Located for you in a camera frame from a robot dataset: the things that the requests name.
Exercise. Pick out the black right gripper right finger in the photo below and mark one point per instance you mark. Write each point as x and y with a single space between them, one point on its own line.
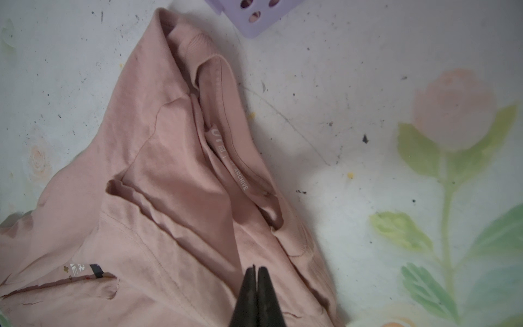
269 311

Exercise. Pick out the lilac perforated plastic basket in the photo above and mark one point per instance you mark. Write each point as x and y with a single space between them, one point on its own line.
252 17

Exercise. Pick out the pink pixel-print t-shirt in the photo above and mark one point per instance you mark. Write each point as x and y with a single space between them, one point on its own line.
157 220

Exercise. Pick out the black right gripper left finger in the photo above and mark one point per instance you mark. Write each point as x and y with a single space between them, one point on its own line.
245 311

